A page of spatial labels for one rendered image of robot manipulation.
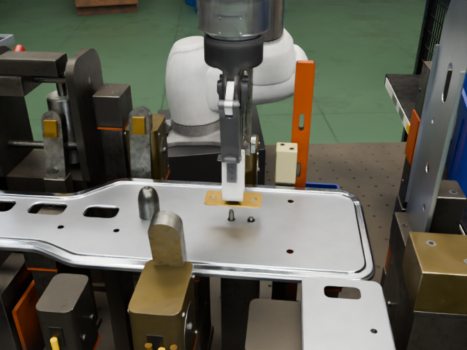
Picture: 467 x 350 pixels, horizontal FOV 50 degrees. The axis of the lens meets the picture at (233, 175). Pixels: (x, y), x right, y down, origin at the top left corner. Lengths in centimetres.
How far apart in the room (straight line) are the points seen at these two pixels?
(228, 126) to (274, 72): 74
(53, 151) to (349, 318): 58
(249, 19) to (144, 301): 34
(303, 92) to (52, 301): 48
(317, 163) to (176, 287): 106
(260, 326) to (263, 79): 86
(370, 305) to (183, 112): 89
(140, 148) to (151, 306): 40
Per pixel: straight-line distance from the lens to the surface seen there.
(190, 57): 135
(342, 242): 73
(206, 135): 142
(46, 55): 94
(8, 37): 120
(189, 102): 137
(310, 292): 65
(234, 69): 62
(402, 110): 114
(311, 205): 81
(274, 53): 134
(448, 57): 68
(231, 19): 60
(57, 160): 94
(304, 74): 82
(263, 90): 139
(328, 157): 162
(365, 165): 160
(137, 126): 88
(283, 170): 84
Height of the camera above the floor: 143
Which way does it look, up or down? 29 degrees down
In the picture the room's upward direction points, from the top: straight up
